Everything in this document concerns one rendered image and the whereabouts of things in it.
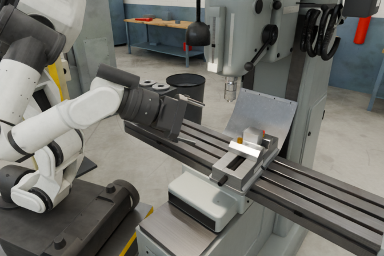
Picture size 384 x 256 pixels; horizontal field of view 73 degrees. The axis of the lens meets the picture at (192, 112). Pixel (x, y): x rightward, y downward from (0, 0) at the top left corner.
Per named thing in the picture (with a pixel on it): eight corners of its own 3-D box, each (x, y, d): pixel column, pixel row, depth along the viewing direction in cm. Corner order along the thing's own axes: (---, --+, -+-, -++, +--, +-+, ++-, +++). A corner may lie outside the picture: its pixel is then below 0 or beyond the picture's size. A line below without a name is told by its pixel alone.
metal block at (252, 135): (256, 149, 101) (258, 136, 99) (242, 144, 105) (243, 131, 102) (262, 143, 105) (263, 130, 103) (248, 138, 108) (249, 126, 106)
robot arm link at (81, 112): (126, 106, 58) (71, 138, 56) (123, 95, 65) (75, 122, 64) (109, 82, 55) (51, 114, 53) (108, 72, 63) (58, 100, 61)
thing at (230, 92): (232, 95, 107) (234, 82, 105) (238, 99, 103) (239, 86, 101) (222, 96, 106) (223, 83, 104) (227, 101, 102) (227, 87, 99)
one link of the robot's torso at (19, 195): (14, 207, 129) (6, 187, 124) (47, 182, 146) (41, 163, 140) (45, 219, 123) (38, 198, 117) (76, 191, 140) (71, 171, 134)
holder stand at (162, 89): (163, 128, 134) (161, 92, 126) (135, 116, 146) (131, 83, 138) (178, 119, 143) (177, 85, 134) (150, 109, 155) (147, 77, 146)
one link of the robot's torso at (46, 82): (42, 172, 109) (-25, 71, 98) (73, 150, 124) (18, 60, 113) (64, 167, 102) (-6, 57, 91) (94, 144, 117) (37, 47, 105)
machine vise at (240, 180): (243, 196, 90) (246, 171, 85) (207, 179, 98) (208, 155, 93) (280, 151, 115) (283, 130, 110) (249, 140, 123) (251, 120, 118)
